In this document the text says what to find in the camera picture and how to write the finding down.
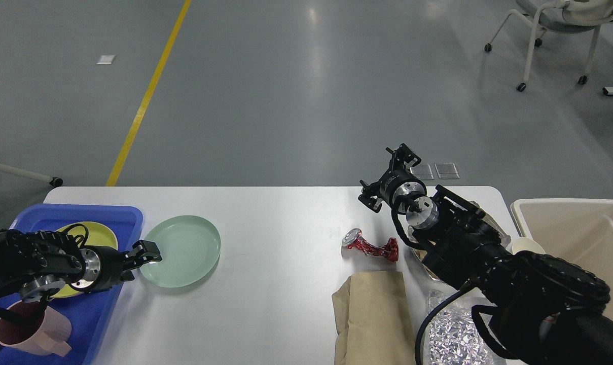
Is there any light green plate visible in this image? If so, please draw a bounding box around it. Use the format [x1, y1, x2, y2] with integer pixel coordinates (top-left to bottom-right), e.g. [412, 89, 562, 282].
[139, 215, 221, 288]

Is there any blue plastic tray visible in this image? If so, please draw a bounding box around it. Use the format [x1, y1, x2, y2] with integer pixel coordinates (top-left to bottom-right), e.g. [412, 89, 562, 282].
[0, 204, 142, 364]

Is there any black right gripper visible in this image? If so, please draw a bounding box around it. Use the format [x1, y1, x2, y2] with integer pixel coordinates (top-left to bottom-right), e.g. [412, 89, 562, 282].
[358, 143, 422, 212]

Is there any left floor plate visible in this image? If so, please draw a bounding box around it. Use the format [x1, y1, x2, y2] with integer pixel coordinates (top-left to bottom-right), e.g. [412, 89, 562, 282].
[410, 163, 435, 181]

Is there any white paper cup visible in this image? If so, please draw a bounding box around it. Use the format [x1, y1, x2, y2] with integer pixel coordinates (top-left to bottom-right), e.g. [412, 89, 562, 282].
[506, 237, 547, 254]

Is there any white floor marker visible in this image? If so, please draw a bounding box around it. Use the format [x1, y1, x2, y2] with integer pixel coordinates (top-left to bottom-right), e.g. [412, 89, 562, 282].
[96, 55, 116, 65]

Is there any floor plate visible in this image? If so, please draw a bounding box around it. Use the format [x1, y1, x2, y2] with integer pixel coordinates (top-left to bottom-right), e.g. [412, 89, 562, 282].
[410, 163, 435, 181]
[434, 163, 461, 179]

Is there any right floor plate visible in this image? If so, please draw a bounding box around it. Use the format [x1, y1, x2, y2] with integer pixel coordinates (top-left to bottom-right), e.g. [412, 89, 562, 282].
[434, 163, 461, 179]

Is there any beige plastic bin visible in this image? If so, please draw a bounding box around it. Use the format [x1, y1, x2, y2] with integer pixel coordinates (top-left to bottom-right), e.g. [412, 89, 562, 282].
[511, 198, 613, 321]

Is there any white office chair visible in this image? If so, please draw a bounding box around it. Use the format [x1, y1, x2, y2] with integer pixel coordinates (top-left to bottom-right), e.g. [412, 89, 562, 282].
[483, 1, 613, 92]

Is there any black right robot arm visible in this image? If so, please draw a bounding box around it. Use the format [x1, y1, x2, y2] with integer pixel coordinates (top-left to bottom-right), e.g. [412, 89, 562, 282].
[358, 144, 613, 364]

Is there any brown paper bag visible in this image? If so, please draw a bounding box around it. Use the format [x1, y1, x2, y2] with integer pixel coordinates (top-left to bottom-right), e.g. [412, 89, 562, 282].
[332, 271, 415, 364]

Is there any crumpled aluminium foil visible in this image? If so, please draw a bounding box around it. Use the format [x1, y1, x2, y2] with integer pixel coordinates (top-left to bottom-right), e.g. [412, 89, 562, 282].
[422, 289, 507, 364]

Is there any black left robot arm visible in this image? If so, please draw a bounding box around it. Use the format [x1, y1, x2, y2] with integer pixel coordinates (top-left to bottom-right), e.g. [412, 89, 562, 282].
[0, 224, 163, 326]

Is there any white stand leg with caster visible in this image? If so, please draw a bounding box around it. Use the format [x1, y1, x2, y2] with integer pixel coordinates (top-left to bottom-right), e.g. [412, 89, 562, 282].
[0, 164, 63, 188]

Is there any yellow plate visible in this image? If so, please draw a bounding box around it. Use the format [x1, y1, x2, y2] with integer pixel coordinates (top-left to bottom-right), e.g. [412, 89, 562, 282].
[53, 222, 119, 299]

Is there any pink mug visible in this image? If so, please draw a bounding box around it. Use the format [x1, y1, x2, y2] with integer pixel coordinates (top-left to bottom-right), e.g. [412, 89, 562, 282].
[0, 307, 71, 357]

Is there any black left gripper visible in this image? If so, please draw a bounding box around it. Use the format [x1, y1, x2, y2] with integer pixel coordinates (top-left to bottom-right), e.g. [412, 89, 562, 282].
[81, 240, 162, 293]

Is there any crushed red can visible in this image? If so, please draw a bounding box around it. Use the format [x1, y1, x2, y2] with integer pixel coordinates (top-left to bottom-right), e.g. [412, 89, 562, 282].
[341, 227, 400, 263]

